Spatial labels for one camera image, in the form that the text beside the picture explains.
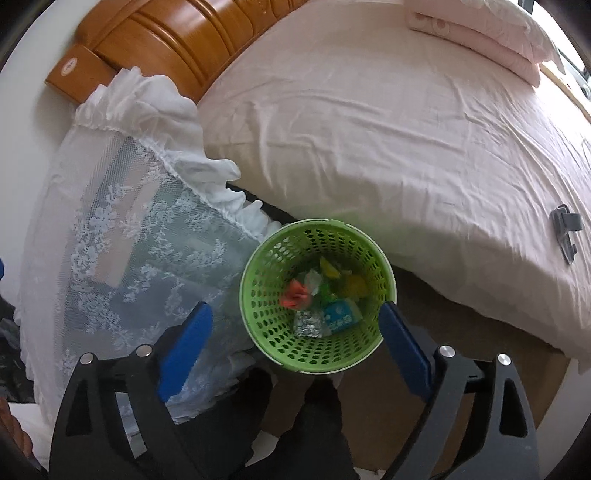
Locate wooden headboard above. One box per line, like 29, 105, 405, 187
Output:
76, 0, 310, 104

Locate white lace cloth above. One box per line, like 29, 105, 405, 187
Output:
13, 67, 282, 425

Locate crumpled white wrapper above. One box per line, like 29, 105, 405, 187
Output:
295, 269, 324, 296

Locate bed with pink sheet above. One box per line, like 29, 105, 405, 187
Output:
196, 0, 591, 365

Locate grey clip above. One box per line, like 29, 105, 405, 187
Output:
549, 203, 581, 265

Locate blue packet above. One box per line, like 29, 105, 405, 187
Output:
322, 299, 361, 334

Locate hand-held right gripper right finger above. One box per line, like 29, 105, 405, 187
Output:
379, 300, 541, 480

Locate red wrapper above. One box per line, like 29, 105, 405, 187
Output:
279, 277, 310, 309

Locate person's dark trousers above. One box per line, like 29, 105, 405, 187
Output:
175, 369, 361, 480

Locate green plastic basket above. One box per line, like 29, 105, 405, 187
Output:
239, 219, 397, 374

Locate wooden window sill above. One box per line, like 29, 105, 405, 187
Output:
540, 60, 591, 121

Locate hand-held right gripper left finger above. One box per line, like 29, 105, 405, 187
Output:
48, 302, 214, 480

